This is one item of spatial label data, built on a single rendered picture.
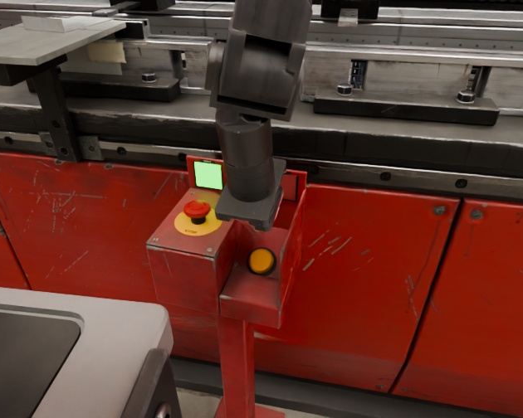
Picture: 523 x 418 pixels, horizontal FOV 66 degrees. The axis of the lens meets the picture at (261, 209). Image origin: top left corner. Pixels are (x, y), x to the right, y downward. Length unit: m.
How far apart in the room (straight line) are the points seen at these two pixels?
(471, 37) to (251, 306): 0.76
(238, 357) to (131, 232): 0.35
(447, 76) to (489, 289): 0.41
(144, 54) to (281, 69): 0.52
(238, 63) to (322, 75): 0.42
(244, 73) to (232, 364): 0.59
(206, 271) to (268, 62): 0.32
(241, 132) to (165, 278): 0.30
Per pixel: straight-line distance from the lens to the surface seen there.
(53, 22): 0.81
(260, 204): 0.47
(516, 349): 1.05
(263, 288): 0.61
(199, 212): 0.59
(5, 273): 1.26
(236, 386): 0.89
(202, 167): 0.67
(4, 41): 0.79
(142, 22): 0.86
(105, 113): 0.79
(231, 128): 0.41
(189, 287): 0.62
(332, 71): 0.78
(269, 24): 0.36
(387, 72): 0.78
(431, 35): 1.04
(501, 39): 1.08
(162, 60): 0.84
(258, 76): 0.37
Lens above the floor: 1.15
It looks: 35 degrees down
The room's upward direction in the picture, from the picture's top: straight up
